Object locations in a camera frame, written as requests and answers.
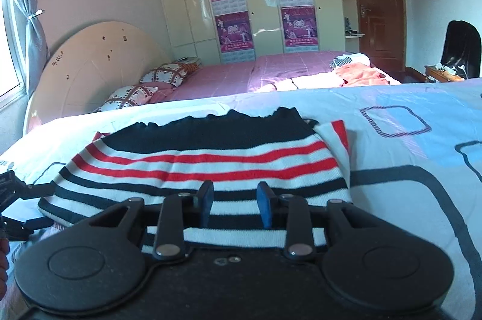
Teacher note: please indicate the wooden side table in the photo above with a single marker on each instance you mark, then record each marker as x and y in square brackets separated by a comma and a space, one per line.
[438, 74]

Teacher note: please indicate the light blue printed blanket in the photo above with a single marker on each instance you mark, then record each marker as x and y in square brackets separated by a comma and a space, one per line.
[395, 192]

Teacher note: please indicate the pink bed sheet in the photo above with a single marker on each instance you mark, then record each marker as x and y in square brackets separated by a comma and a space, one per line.
[263, 71]

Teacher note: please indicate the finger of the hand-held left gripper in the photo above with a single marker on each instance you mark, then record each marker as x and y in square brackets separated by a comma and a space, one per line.
[22, 228]
[37, 190]

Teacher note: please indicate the window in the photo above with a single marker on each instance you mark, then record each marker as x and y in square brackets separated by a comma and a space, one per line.
[9, 49]

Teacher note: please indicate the striped knit sweater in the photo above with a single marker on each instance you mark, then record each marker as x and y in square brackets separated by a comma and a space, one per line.
[188, 158]

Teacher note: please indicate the beige round headboard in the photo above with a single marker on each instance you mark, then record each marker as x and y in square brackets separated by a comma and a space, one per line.
[94, 71]

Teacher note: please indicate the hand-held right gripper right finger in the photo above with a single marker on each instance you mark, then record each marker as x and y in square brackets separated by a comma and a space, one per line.
[264, 208]

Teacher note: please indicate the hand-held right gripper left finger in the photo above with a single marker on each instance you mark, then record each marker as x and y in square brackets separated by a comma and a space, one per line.
[205, 207]

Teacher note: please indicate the dark shelf item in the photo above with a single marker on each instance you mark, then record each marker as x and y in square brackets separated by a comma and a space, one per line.
[350, 27]

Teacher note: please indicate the checked heart print pillow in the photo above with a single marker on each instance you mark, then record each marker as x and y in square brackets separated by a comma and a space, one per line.
[169, 73]
[126, 98]

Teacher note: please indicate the black white striped cloth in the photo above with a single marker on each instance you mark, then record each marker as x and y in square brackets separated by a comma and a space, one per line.
[340, 62]

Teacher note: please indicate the person's left hand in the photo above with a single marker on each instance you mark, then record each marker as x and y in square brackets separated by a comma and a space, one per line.
[3, 267]

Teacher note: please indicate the orange cloth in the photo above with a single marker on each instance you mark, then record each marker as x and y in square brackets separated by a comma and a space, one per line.
[357, 75]

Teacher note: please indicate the black chair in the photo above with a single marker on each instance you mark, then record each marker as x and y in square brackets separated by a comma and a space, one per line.
[461, 45]

